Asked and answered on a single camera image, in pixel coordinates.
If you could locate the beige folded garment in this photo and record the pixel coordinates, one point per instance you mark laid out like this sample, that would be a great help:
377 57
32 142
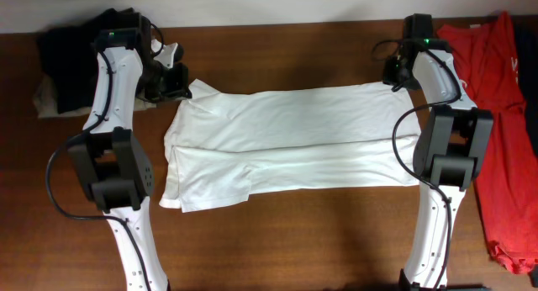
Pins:
45 101

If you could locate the black folded garment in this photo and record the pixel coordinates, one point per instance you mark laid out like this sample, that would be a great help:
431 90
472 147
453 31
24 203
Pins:
68 57

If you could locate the white printed t-shirt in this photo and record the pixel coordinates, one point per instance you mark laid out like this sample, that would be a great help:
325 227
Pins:
221 148

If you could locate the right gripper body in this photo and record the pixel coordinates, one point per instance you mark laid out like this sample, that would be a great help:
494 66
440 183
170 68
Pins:
397 74

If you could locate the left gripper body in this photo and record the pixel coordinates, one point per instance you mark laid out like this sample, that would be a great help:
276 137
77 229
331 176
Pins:
161 82

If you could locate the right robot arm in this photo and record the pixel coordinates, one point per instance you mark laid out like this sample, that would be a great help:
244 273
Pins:
450 150

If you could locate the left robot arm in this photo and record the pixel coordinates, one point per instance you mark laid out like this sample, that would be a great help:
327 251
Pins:
110 163

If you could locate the red t-shirt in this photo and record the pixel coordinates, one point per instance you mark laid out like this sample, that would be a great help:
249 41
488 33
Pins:
487 63

